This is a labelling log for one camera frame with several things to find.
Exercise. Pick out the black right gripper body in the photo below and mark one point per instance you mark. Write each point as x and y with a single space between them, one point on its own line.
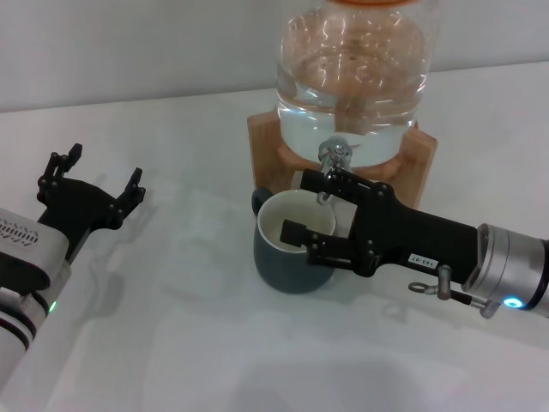
420 240

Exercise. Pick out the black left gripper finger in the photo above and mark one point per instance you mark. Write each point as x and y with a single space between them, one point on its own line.
53 171
128 204

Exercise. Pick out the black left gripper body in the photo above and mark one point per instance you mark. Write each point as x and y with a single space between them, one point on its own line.
77 206

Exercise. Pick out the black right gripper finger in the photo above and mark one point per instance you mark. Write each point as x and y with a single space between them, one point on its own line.
339 251
351 186

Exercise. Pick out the chrome faucet with lever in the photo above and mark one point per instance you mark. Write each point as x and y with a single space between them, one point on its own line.
336 150

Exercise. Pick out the black ceramic cup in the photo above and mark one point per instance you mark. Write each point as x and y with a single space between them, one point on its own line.
274 262

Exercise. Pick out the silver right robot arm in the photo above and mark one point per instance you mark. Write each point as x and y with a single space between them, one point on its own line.
514 266

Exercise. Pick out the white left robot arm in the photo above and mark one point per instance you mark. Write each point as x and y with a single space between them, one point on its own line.
13 343

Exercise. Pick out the wooden jar stand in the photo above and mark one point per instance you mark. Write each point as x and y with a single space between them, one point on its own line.
266 154

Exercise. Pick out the clear glass water jar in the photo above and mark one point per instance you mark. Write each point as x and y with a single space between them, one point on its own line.
351 86

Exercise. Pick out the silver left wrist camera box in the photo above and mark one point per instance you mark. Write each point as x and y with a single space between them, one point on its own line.
30 244

